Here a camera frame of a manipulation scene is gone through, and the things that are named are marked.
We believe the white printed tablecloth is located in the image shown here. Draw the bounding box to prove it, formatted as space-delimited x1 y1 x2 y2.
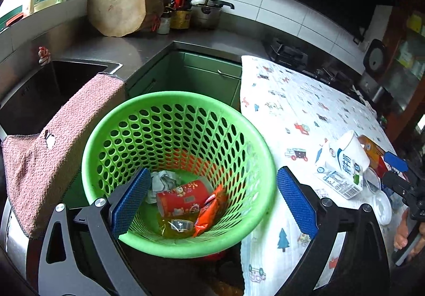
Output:
240 55 396 296

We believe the pink knitted towel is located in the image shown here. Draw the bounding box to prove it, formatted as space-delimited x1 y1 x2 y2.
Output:
2 73 126 239

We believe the clear plastic cup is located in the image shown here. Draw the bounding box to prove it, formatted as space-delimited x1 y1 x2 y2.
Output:
363 167 382 195

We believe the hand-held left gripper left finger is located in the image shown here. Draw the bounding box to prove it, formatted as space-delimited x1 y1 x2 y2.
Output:
38 167 153 296

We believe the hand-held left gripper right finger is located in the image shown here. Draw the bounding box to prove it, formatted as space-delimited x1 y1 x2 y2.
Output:
277 166 390 296

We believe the small white jar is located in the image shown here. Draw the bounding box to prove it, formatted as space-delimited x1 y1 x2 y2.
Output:
157 12 171 35

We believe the red printed paper cup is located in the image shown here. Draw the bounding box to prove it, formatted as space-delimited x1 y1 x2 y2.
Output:
156 177 215 217

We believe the wooden glass-door cabinet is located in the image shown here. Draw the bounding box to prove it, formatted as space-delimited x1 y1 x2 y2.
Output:
382 4 425 151

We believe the black box appliance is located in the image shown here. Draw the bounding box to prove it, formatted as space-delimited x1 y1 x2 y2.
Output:
359 72 386 101

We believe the orange snack wrapper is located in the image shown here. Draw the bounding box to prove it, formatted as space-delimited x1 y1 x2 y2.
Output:
192 184 228 237

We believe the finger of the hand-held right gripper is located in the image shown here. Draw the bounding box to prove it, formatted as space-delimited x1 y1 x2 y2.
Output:
383 152 425 184
381 171 419 213

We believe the person's right hand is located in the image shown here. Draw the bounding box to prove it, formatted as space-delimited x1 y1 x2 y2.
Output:
393 210 425 257

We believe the yellow clear plastic wrapper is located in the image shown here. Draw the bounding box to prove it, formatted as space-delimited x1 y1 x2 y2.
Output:
159 215 196 237

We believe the green plastic perforated basket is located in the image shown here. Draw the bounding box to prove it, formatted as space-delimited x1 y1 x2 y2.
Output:
81 91 278 258

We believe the red white scrubber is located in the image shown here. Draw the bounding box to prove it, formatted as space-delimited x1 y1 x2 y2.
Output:
37 46 52 66

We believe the white blue milk carton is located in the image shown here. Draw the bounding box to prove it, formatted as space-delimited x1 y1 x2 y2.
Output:
315 140 364 200

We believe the black gas stove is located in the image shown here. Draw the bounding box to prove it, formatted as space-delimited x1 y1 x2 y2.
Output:
267 39 376 104

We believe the white plastic lid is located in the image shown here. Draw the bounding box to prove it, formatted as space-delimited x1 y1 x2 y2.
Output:
373 190 393 226

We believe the crumpled white paper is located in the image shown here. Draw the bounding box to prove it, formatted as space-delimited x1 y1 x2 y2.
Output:
151 170 181 204

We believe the plastic bottle gold red label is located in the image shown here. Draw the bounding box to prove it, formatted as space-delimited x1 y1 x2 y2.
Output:
358 135 390 177

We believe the black rice cooker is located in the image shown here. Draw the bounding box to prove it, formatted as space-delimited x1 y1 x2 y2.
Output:
362 39 387 74

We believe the steel kitchen sink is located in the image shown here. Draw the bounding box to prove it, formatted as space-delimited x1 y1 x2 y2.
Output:
0 60 123 135

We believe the round wooden chopping block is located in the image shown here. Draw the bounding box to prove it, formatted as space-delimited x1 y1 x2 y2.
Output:
87 0 165 38

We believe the green corner cabinet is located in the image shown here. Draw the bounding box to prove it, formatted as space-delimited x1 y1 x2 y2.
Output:
128 50 242 111

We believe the dark sauce bottle red cap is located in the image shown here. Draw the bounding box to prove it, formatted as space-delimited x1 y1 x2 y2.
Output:
170 0 194 30

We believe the steel pot black handle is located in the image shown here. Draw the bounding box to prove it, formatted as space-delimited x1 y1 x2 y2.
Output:
191 0 235 30

